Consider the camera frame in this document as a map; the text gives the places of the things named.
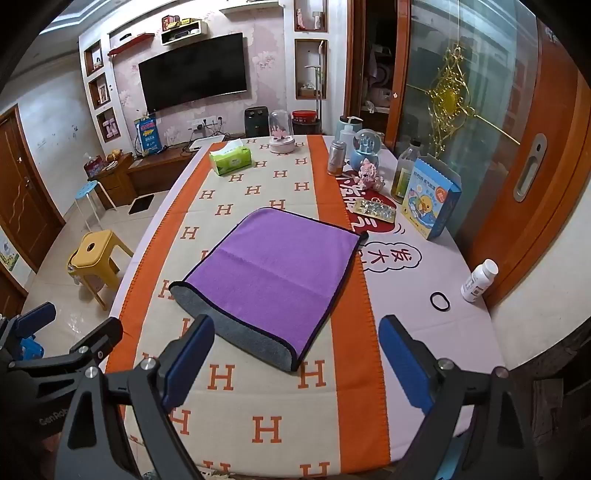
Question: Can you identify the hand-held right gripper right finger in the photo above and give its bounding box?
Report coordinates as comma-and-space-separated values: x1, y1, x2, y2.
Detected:
378, 315, 543, 480

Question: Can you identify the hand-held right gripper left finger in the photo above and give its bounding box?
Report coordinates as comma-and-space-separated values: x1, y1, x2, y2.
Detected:
55, 315, 216, 480

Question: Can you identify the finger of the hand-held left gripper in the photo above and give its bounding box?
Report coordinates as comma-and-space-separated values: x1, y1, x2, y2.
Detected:
4, 302, 57, 345
8, 318, 123, 371

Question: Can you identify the purple towel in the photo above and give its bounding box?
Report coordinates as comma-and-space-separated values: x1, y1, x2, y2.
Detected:
168, 208, 369, 373

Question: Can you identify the white cartoon print tablecloth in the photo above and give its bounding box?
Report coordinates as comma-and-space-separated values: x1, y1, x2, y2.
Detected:
111, 134, 509, 480

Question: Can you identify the yellow plastic stool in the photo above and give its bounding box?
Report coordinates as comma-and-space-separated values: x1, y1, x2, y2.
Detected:
68, 230, 134, 310

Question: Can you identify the white pill bottle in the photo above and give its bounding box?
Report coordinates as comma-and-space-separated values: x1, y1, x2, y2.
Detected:
460, 259, 499, 304

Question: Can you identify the brown wooden door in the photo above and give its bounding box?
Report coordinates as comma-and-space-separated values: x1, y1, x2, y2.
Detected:
0, 104, 65, 274

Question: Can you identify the blue round stool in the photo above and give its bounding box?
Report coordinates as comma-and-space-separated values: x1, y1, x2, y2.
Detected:
75, 181, 117, 227

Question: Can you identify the pill blister pack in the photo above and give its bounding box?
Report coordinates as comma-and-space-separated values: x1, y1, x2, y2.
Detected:
355, 199, 398, 223

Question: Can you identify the blue duck print carton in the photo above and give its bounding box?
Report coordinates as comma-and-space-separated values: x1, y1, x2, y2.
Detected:
401, 154, 462, 241

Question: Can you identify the red gift bag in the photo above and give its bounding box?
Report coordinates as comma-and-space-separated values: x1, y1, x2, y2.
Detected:
83, 156, 108, 179

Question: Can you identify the wooden television cabinet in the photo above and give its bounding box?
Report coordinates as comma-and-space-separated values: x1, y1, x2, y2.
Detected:
85, 138, 218, 208

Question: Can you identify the glass oil bottle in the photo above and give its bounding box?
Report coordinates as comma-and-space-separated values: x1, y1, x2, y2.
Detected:
391, 140, 423, 204

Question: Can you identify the orange patterned blanket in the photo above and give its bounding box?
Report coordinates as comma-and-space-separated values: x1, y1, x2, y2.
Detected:
104, 134, 394, 480

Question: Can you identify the pink toy figure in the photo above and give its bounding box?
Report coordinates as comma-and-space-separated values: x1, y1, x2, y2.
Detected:
358, 158, 387, 190

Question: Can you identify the green tissue box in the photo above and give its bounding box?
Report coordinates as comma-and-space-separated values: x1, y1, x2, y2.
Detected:
209, 141, 253, 176

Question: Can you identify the blue rice bag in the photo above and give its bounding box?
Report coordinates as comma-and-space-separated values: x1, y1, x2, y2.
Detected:
134, 116, 160, 156

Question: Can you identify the metal drink can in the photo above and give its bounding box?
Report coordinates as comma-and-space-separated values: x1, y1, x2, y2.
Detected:
327, 140, 347, 176

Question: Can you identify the white set-top box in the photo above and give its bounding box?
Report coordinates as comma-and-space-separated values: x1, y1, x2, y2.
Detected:
182, 136, 225, 152

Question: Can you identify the blue snow globe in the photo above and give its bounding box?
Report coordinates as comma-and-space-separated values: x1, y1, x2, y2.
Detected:
349, 129, 382, 169

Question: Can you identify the white pump dispenser bottle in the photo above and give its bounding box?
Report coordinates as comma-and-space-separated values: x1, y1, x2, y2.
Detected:
339, 116, 364, 145

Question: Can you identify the glass dome ornament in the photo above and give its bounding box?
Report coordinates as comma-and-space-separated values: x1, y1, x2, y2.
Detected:
269, 109, 296, 154

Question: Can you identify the red round tin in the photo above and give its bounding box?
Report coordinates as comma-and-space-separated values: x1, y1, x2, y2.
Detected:
292, 110, 319, 136

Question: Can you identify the gold hanging ornament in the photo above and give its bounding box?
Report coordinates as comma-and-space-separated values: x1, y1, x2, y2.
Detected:
427, 46, 477, 126

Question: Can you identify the orange glass sliding door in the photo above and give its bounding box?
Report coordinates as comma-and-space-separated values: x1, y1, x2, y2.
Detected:
385, 0, 591, 308

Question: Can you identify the black television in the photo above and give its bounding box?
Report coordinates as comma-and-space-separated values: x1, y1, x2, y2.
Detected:
139, 32, 249, 113

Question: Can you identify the white upright mop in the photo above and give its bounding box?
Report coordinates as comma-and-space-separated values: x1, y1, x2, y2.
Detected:
305, 39, 327, 125

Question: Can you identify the metal door handle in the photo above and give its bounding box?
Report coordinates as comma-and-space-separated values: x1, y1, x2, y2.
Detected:
513, 134, 548, 203

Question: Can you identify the red wall shelf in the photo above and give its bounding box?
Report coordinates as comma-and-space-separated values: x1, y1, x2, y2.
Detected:
107, 33, 156, 57

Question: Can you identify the white wall shelf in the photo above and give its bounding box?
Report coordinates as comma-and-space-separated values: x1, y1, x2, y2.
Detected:
161, 21, 206, 46

